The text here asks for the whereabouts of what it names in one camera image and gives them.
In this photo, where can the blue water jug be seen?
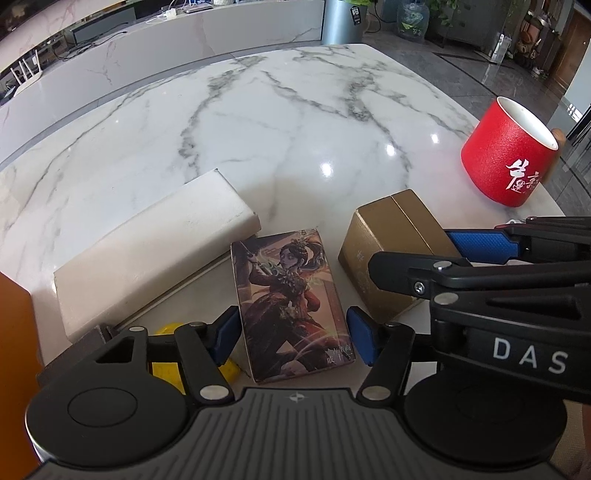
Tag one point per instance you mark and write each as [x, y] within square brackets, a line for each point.
[411, 21]

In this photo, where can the leafy climbing plant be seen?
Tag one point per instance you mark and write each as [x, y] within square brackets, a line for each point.
[445, 9]

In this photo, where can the gold cardboard box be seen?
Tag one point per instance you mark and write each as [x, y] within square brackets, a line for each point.
[392, 221]

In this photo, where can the grey set-top box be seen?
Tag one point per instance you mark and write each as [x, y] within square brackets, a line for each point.
[104, 27]

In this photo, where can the red cup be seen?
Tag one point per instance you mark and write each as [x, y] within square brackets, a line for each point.
[503, 152]

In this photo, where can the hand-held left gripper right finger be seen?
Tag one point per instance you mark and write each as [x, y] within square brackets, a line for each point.
[362, 334]

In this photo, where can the white marble television cabinet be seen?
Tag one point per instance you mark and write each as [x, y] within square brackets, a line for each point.
[161, 60]

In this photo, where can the orange cardboard storage box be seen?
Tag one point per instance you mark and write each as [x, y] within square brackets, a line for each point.
[16, 332]

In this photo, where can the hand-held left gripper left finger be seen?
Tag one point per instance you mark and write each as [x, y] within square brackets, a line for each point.
[226, 332]

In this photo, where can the illustrated card box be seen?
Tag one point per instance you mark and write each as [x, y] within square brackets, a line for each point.
[286, 300]

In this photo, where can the yellow round container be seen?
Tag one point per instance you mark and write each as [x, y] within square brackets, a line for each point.
[231, 371]

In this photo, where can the white router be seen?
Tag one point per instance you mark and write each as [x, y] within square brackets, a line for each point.
[32, 78]

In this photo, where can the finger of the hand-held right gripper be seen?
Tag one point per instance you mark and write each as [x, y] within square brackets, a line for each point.
[480, 244]
[406, 272]

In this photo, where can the grey trash can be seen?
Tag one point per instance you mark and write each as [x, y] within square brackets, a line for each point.
[341, 23]

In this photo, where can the long white box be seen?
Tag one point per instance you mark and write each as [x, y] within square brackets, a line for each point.
[152, 249]

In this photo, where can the white charger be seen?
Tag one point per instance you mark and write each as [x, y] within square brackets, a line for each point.
[171, 14]

